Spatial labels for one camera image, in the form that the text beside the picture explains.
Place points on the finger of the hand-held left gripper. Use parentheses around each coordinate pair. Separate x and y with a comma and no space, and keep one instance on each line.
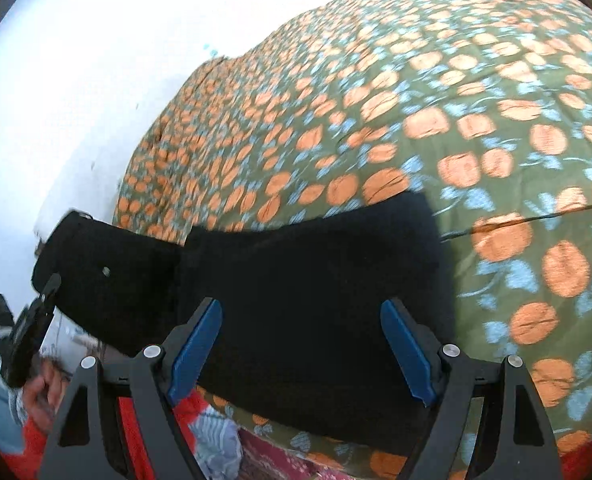
(52,285)

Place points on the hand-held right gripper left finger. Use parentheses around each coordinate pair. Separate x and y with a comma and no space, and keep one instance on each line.
(196,345)

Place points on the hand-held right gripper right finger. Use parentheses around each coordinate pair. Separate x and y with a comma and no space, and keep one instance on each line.
(405,345)

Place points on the black pants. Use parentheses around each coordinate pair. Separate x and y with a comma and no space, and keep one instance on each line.
(301,285)

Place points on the person's left hand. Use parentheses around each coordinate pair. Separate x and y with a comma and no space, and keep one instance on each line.
(41,395)

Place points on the grey white striped cloth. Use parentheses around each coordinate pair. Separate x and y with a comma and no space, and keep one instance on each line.
(218,440)

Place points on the orange red knit cloth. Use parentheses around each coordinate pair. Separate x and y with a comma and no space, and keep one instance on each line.
(141,440)

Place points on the maroon patterned cloth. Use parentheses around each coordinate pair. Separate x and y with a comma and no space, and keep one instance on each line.
(281,460)

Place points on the green orange floral bedspread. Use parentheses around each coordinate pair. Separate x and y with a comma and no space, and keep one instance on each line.
(475,110)

